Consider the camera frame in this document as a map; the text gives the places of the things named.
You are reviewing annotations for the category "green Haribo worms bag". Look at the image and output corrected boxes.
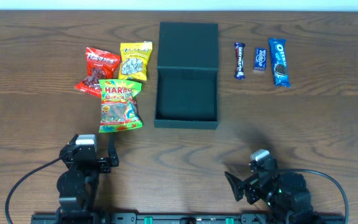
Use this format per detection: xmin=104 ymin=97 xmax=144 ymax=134
xmin=99 ymin=79 xmax=143 ymax=133

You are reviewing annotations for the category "red Hacks candy bag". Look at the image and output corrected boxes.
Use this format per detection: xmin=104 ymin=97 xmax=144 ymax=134
xmin=74 ymin=47 xmax=121 ymax=98

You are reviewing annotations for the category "yellow Hacks candy bag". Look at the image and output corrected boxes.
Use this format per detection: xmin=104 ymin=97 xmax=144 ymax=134
xmin=119 ymin=42 xmax=153 ymax=81

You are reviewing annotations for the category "blue Oreo cookie pack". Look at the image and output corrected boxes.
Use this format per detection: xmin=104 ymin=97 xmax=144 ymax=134
xmin=268 ymin=38 xmax=291 ymax=88

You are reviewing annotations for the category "purple Dairy Milk bar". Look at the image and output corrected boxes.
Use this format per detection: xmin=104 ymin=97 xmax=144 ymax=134
xmin=234 ymin=42 xmax=246 ymax=80

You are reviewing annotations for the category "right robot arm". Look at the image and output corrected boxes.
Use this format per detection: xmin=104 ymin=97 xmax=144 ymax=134
xmin=224 ymin=154 xmax=325 ymax=224

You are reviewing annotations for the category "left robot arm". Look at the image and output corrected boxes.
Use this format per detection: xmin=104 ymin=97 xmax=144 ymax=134
xmin=55 ymin=134 xmax=119 ymax=224

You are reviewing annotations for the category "blue Eclipse mint pack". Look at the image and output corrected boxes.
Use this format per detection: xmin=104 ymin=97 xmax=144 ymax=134
xmin=254 ymin=48 xmax=267 ymax=71

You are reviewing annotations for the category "dark green open box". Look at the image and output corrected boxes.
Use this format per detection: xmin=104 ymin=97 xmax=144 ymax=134
xmin=154 ymin=22 xmax=219 ymax=129

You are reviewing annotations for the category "right black cable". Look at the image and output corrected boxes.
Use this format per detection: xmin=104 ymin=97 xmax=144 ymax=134
xmin=280 ymin=168 xmax=350 ymax=224

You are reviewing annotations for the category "black cable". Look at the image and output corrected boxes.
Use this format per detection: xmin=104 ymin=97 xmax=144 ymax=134
xmin=4 ymin=157 xmax=62 ymax=224
xmin=280 ymin=168 xmax=350 ymax=224

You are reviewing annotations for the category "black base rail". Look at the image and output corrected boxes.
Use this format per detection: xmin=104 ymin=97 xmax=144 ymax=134
xmin=31 ymin=212 xmax=346 ymax=224

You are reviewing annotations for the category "left black cable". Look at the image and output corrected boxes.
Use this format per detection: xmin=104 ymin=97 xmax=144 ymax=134
xmin=4 ymin=157 xmax=62 ymax=224

